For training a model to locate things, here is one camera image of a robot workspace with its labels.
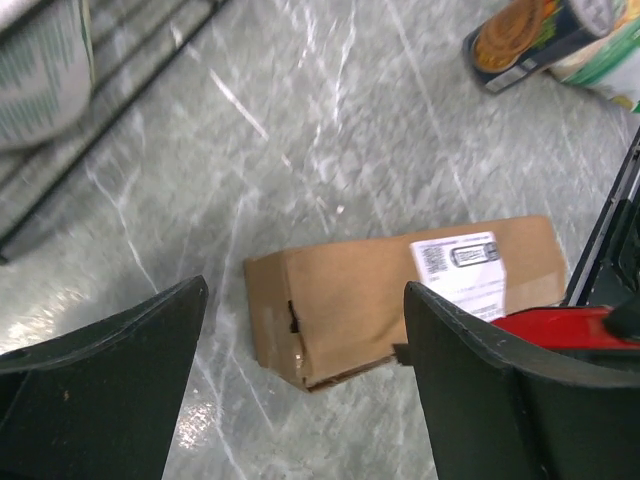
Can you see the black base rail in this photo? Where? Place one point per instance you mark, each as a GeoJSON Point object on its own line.
{"type": "Point", "coordinates": [607, 272]}

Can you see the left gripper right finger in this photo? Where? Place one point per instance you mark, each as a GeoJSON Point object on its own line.
{"type": "Point", "coordinates": [499, 407]}

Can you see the tin food can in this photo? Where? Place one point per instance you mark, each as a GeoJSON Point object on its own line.
{"type": "Point", "coordinates": [528, 36]}

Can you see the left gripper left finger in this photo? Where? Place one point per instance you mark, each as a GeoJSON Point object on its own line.
{"type": "Point", "coordinates": [102, 401]}

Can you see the black wire rack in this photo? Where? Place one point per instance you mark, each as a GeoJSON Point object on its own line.
{"type": "Point", "coordinates": [134, 43]}

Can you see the green cassava chips bag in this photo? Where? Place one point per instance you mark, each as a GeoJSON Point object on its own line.
{"type": "Point", "coordinates": [609, 67]}

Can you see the brown cardboard express box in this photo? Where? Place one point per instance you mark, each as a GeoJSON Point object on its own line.
{"type": "Point", "coordinates": [322, 314]}

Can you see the red utility knife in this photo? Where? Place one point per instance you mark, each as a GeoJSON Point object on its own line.
{"type": "Point", "coordinates": [588, 330]}

